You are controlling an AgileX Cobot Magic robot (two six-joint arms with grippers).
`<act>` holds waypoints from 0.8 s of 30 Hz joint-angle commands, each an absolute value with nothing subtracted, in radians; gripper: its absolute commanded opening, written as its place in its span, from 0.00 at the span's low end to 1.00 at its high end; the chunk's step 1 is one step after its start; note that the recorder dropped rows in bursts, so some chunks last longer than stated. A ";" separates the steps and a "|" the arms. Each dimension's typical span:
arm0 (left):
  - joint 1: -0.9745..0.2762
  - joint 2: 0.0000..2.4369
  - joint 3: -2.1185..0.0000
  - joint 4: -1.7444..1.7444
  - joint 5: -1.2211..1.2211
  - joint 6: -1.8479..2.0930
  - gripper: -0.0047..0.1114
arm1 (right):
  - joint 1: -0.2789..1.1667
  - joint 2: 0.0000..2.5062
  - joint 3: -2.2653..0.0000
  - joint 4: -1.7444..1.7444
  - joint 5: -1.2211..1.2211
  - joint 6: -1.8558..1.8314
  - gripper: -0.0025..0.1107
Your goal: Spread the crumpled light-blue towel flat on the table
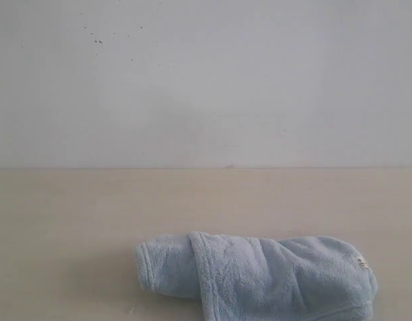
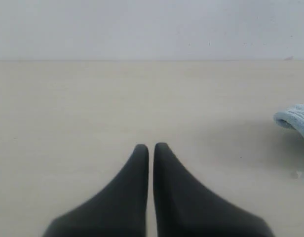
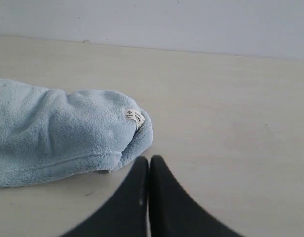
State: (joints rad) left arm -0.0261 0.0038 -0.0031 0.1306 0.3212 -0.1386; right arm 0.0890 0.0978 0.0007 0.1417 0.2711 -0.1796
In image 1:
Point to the light blue terry towel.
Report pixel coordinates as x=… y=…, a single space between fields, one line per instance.
x=246 y=278

